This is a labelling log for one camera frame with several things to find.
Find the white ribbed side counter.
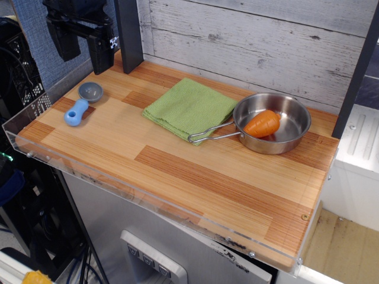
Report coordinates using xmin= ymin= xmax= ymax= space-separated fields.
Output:
xmin=336 ymin=104 xmax=378 ymax=173

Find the yellow object bottom corner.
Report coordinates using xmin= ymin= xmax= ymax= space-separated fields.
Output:
xmin=21 ymin=270 xmax=53 ymax=284

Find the stainless steel pan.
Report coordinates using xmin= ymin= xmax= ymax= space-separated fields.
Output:
xmin=188 ymin=93 xmax=311 ymax=154

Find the green folded cloth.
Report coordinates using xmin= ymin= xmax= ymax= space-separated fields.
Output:
xmin=142 ymin=78 xmax=237 ymax=141

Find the blue grey toy scoop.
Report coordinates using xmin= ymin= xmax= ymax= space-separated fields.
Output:
xmin=64 ymin=82 xmax=104 ymax=127

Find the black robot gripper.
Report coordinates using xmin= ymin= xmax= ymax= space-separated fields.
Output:
xmin=43 ymin=0 xmax=114 ymax=75

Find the orange toy carrot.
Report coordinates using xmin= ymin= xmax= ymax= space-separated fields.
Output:
xmin=243 ymin=110 xmax=281 ymax=138

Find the dark right vertical post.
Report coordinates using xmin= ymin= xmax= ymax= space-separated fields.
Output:
xmin=332 ymin=1 xmax=378 ymax=139

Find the silver dispenser panel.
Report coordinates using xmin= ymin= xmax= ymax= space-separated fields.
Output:
xmin=120 ymin=230 xmax=188 ymax=283

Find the clear acrylic table guard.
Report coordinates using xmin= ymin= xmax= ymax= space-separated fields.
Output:
xmin=5 ymin=54 xmax=338 ymax=283

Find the black plastic crate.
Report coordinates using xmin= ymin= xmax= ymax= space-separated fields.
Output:
xmin=1 ymin=33 xmax=44 ymax=112

